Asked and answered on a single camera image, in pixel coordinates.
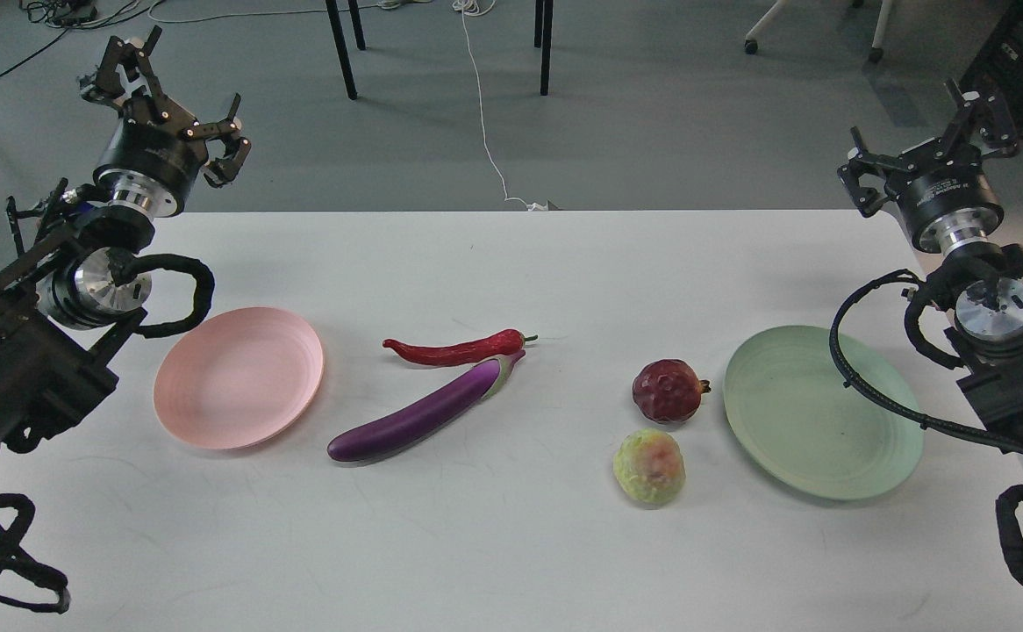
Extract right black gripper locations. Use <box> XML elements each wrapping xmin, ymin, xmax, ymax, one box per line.
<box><xmin>838</xmin><ymin>79</ymin><xmax>1019</xmax><ymax>255</ymax></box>

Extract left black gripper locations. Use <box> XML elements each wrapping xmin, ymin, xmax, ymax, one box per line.
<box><xmin>78</xmin><ymin>25</ymin><xmax>252</xmax><ymax>219</ymax></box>

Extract dark red pomegranate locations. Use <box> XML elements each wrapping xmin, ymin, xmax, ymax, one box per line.
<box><xmin>631</xmin><ymin>359</ymin><xmax>712</xmax><ymax>425</ymax></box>

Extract purple eggplant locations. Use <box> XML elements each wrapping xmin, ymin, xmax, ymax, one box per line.
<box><xmin>326</xmin><ymin>349</ymin><xmax>526</xmax><ymax>463</ymax></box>

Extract yellow green peach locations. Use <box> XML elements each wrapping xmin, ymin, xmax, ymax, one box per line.
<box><xmin>612</xmin><ymin>428</ymin><xmax>687</xmax><ymax>506</ymax></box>

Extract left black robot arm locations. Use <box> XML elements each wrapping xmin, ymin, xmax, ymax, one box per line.
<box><xmin>0</xmin><ymin>26</ymin><xmax>251</xmax><ymax>614</ymax></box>

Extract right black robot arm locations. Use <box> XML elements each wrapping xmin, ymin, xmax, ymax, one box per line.
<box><xmin>827</xmin><ymin>80</ymin><xmax>1023</xmax><ymax>588</ymax></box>

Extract white office chair base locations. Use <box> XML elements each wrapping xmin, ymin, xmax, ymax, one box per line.
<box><xmin>743</xmin><ymin>0</ymin><xmax>895</xmax><ymax>64</ymax></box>

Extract pink plate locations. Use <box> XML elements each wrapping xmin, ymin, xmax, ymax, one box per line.
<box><xmin>152</xmin><ymin>305</ymin><xmax>326</xmax><ymax>449</ymax></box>

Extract green plate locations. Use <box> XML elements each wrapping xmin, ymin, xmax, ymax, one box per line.
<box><xmin>721</xmin><ymin>327</ymin><xmax>924</xmax><ymax>501</ymax></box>

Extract black table legs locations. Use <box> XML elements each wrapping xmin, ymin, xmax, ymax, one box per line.
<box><xmin>324</xmin><ymin>1</ymin><xmax>555</xmax><ymax>100</ymax></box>

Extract red chili pepper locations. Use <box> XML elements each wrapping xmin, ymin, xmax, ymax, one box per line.
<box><xmin>382</xmin><ymin>328</ymin><xmax>539</xmax><ymax>367</ymax></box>

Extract black cables on floor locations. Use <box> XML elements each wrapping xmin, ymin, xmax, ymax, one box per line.
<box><xmin>0</xmin><ymin>0</ymin><xmax>407</xmax><ymax>102</ymax></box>

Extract white cable on floor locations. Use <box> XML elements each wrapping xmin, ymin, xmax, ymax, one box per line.
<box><xmin>452</xmin><ymin>0</ymin><xmax>555</xmax><ymax>212</ymax></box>

